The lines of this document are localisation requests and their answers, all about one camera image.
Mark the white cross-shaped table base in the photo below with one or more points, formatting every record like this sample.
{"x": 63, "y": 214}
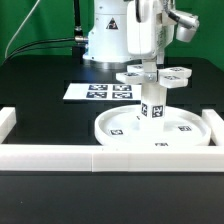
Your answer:
{"x": 173, "y": 77}

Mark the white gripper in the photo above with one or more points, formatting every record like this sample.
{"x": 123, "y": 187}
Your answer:
{"x": 149, "y": 32}

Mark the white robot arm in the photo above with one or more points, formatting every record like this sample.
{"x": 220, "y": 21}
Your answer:
{"x": 125, "y": 31}

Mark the black vertical post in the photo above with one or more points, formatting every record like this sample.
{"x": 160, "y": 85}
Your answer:
{"x": 77, "y": 19}

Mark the white round table top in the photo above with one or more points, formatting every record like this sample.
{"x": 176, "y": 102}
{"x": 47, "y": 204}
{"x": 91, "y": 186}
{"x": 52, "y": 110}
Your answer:
{"x": 126, "y": 127}

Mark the white front fence bar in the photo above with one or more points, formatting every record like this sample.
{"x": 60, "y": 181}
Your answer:
{"x": 109, "y": 159}

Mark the white marker sheet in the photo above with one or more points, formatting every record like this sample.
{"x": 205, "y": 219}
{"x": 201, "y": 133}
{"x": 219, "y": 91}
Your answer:
{"x": 98, "y": 92}

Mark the white left fence bar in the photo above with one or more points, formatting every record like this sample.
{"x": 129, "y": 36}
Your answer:
{"x": 7, "y": 122}

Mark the white right fence bar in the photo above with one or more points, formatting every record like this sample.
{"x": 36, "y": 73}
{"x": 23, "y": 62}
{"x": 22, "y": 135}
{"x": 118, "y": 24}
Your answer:
{"x": 216, "y": 123}

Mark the white fence bar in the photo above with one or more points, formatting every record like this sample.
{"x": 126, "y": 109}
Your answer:
{"x": 7, "y": 122}
{"x": 109, "y": 159}
{"x": 216, "y": 123}

